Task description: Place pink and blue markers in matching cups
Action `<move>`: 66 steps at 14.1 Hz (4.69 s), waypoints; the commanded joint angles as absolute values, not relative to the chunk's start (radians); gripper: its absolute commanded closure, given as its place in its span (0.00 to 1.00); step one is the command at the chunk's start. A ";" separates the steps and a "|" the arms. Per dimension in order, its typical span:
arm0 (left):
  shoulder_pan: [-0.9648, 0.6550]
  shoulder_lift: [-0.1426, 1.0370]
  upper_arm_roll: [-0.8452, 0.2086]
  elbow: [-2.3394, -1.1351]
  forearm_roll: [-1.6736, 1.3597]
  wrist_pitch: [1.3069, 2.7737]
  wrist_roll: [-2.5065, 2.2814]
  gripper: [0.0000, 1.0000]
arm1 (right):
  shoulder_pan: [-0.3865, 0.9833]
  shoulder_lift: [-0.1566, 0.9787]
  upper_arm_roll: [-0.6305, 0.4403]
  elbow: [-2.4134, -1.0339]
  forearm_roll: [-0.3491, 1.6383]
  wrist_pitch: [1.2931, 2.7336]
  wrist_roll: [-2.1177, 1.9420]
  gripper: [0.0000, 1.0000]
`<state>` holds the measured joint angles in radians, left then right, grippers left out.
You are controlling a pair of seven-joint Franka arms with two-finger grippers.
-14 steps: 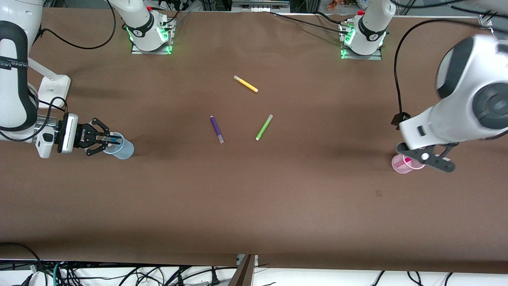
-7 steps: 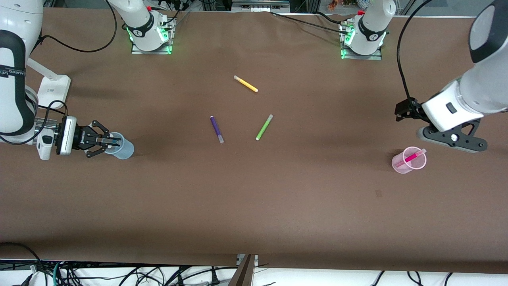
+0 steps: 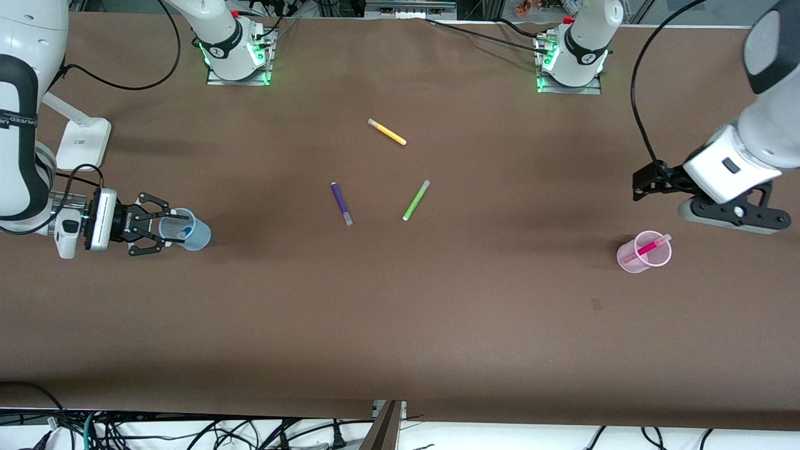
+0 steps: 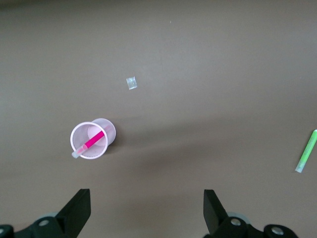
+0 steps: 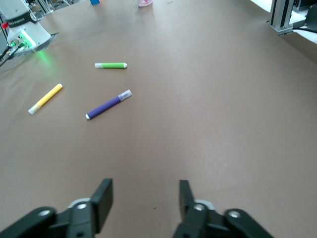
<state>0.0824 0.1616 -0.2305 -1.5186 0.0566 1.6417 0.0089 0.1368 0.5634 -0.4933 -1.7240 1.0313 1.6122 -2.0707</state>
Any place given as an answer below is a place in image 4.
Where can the pink marker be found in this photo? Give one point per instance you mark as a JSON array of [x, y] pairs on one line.
[[95, 138]]

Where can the translucent plastic cup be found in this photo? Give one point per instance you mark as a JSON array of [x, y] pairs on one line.
[[79, 138]]

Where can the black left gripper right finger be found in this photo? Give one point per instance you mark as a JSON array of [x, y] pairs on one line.
[[215, 215]]

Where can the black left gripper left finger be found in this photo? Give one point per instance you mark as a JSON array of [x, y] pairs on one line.
[[74, 213]]

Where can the green marker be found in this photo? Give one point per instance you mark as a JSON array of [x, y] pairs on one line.
[[307, 153]]

